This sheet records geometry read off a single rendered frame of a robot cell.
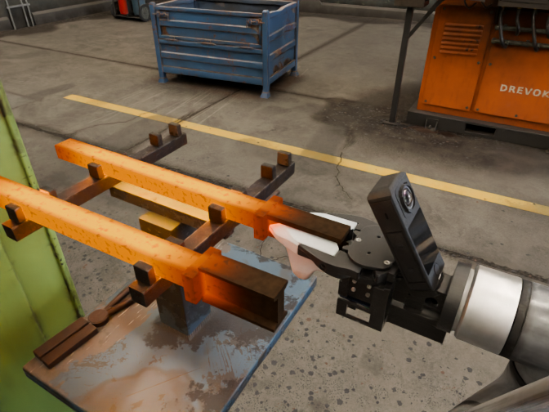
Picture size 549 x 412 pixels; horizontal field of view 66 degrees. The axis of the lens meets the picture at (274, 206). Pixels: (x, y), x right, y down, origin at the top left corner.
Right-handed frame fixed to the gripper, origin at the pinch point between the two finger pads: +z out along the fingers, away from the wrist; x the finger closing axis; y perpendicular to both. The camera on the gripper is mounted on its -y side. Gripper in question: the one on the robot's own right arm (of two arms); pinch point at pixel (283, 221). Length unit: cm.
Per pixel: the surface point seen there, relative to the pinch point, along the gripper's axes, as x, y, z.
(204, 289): -12.4, 1.2, 1.8
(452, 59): 294, 52, 28
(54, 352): -16.3, 25.1, 30.0
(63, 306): -1, 42, 55
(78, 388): -18.1, 26.3, 22.9
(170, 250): -11.4, -0.9, 6.8
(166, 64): 271, 84, 281
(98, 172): -2.8, 0.2, 27.9
